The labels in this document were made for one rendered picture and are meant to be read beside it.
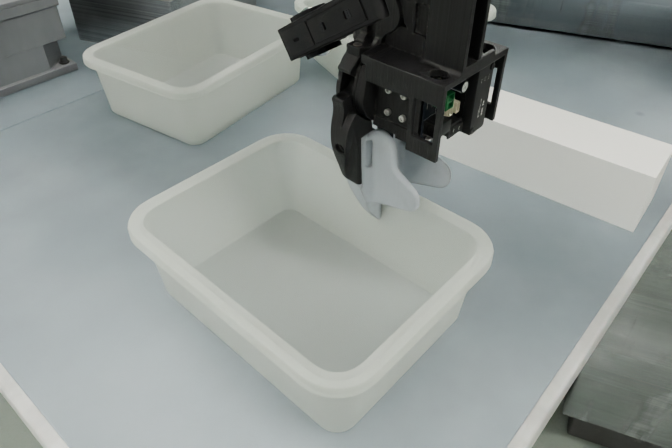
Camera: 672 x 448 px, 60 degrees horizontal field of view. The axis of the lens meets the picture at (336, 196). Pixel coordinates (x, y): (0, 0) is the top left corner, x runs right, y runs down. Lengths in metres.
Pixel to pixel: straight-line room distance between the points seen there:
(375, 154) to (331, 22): 0.09
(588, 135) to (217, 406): 0.39
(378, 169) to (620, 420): 0.89
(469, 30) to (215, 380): 0.28
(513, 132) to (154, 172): 0.35
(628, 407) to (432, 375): 0.79
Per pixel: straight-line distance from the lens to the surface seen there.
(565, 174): 0.57
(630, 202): 0.56
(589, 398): 1.18
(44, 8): 0.82
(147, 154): 0.64
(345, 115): 0.38
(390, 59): 0.36
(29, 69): 0.83
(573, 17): 0.93
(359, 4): 0.38
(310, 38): 0.42
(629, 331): 1.04
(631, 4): 0.93
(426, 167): 0.44
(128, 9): 0.86
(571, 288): 0.51
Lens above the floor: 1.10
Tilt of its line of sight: 38 degrees down
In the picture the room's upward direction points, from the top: straight up
